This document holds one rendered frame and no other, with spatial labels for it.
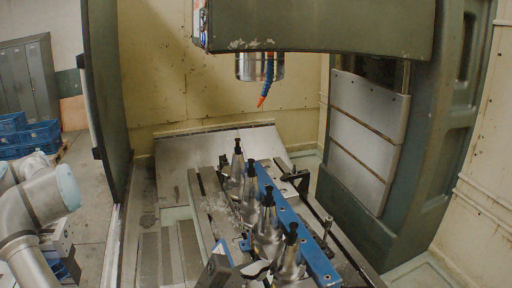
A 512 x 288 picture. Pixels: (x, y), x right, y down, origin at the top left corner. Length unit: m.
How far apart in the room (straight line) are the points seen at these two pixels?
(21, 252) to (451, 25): 1.23
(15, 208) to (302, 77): 1.94
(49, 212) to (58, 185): 0.07
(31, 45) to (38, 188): 4.89
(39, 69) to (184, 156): 4.08
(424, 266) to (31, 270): 1.53
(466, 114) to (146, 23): 1.80
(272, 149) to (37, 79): 4.54
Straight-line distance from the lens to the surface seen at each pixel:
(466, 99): 1.19
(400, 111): 0.96
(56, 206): 0.65
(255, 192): 0.61
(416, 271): 1.47
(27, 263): 0.62
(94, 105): 1.27
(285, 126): 2.16
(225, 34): 0.53
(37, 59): 5.42
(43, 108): 5.55
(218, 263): 0.42
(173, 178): 1.77
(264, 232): 0.54
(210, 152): 1.88
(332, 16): 0.62
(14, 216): 0.64
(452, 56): 0.95
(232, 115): 2.00
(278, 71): 0.85
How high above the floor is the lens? 1.60
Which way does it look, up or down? 24 degrees down
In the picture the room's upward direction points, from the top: straight up
